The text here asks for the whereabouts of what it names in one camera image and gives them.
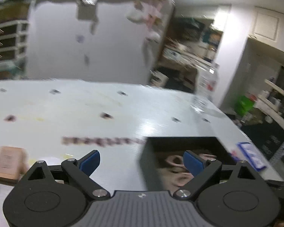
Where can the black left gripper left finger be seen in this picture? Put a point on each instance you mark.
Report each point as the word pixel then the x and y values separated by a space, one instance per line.
pixel 68 181

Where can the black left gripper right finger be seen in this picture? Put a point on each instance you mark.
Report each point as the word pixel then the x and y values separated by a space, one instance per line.
pixel 214 181

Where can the pink scissors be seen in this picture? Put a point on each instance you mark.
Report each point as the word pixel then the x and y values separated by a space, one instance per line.
pixel 175 174

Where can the blue white tissue pack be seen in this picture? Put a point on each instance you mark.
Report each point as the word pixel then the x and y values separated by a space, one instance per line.
pixel 253 156

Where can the black open storage box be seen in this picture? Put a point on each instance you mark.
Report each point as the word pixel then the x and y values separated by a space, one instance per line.
pixel 161 160

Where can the brown cardboard box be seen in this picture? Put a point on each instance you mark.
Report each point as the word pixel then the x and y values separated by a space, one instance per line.
pixel 13 163

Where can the green shopping bag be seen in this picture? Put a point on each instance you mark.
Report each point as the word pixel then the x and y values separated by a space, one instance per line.
pixel 243 105

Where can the clear water bottle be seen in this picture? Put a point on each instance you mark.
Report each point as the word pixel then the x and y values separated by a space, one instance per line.
pixel 207 79

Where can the white plush sheep hanging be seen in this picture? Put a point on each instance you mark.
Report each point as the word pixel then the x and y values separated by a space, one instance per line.
pixel 153 36

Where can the white drawer cabinet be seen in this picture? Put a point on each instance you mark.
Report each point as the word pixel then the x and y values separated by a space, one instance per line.
pixel 14 28

